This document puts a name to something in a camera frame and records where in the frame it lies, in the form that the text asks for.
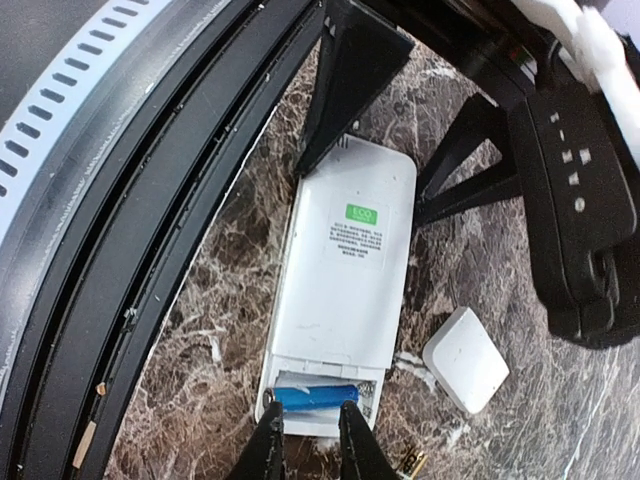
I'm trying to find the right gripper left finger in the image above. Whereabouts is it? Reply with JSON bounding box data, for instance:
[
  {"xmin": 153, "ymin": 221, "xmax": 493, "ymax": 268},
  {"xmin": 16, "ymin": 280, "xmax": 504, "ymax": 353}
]
[{"xmin": 232, "ymin": 401, "xmax": 285, "ymax": 480}]

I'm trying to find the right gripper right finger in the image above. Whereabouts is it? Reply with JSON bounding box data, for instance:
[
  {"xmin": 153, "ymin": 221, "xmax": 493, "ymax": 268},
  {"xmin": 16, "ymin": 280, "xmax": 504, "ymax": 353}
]
[{"xmin": 339, "ymin": 400, "xmax": 398, "ymax": 480}]

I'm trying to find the white remote control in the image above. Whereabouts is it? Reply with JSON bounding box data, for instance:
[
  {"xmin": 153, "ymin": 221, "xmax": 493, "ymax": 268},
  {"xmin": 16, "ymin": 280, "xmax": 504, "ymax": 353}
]
[{"xmin": 255, "ymin": 135, "xmax": 417, "ymax": 438}]

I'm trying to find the white slotted cable duct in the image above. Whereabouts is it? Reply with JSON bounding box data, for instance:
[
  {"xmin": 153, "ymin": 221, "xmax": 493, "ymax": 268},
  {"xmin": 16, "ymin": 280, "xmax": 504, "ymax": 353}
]
[{"xmin": 1, "ymin": 1, "xmax": 168, "ymax": 210}]

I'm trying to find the gold battery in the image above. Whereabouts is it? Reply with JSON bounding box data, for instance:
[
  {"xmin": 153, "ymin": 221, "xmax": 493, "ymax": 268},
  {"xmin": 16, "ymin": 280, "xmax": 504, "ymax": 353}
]
[{"xmin": 396, "ymin": 448, "xmax": 427, "ymax": 480}]

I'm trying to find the blue battery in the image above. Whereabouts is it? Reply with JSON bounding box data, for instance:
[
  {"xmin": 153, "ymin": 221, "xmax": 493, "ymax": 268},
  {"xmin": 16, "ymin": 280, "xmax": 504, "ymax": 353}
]
[{"xmin": 272, "ymin": 385, "xmax": 359, "ymax": 412}]

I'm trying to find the white battery cover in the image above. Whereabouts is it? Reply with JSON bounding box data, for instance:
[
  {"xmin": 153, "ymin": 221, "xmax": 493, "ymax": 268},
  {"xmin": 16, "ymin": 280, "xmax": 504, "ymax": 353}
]
[{"xmin": 422, "ymin": 307, "xmax": 510, "ymax": 415}]

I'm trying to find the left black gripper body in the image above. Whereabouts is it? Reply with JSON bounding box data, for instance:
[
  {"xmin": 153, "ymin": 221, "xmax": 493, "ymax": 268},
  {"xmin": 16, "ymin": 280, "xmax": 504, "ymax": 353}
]
[{"xmin": 365, "ymin": 0, "xmax": 550, "ymax": 108}]

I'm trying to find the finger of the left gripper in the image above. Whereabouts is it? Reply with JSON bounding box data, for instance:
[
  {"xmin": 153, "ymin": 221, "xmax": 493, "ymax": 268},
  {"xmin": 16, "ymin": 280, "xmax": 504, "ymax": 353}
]
[
  {"xmin": 414, "ymin": 93, "xmax": 521, "ymax": 228},
  {"xmin": 294, "ymin": 9, "xmax": 415, "ymax": 175}
]

